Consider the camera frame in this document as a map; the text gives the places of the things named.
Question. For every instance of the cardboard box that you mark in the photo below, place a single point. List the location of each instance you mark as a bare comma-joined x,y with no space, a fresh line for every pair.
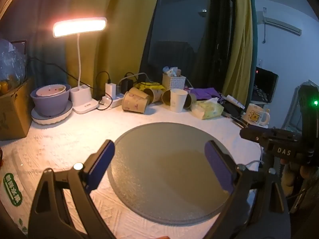
13,114

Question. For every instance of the white tube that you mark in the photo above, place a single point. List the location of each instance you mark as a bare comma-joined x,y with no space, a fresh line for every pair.
235,101

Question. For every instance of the white paper cup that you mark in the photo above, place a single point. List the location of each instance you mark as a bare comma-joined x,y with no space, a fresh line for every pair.
178,100

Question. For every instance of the clear plastic bag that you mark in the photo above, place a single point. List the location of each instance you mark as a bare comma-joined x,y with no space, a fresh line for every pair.
11,64

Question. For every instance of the grey round mat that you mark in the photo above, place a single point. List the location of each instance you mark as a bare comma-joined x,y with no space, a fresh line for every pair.
164,169

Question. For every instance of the white desk lamp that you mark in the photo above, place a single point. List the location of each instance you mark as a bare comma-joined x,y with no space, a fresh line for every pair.
83,102

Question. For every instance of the dark window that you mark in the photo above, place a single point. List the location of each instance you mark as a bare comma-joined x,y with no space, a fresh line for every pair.
179,25

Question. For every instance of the white air conditioner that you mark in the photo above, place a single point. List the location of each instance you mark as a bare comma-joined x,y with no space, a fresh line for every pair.
279,22

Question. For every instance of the large printed brown paper cup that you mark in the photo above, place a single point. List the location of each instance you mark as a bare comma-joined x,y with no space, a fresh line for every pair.
134,103

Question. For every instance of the white cartoon bear mug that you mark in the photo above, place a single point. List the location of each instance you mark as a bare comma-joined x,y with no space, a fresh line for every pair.
254,115

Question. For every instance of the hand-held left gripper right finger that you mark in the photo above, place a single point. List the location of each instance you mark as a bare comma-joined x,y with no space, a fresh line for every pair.
220,169

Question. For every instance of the black wallet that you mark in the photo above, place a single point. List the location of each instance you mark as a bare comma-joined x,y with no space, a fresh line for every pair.
231,109

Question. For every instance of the white plastic basket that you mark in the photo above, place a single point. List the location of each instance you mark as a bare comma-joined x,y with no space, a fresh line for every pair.
173,82

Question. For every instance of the yellow curtain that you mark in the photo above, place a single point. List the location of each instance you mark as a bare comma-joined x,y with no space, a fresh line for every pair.
119,42
243,42

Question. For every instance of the green tissue pack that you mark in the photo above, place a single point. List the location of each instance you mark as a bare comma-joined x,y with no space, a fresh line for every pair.
208,109

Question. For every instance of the white scalloped plate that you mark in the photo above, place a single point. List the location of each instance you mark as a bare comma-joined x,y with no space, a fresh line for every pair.
49,119

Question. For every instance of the white power strip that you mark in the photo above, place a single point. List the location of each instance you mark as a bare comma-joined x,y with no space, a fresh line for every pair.
114,102

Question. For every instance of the white charger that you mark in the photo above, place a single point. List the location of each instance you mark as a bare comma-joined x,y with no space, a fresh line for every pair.
110,89

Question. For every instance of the purple cloth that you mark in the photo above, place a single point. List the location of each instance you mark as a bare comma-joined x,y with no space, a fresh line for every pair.
203,92

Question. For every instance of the white textured tablecloth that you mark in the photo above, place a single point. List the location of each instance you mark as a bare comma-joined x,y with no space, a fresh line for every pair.
62,144

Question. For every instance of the plastic bag with green label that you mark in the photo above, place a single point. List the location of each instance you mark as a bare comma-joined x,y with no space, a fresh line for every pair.
11,191

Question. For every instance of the person's right hand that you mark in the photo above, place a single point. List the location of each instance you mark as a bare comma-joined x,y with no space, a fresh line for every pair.
289,178

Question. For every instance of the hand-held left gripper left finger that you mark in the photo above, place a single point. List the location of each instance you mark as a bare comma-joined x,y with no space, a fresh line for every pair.
101,165

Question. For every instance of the yellow printed bag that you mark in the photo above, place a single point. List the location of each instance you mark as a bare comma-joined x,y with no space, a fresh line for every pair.
150,86

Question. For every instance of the black charger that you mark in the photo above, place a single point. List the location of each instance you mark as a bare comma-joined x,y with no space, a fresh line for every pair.
127,86

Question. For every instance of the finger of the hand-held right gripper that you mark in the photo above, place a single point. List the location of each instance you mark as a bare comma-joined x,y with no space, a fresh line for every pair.
254,134

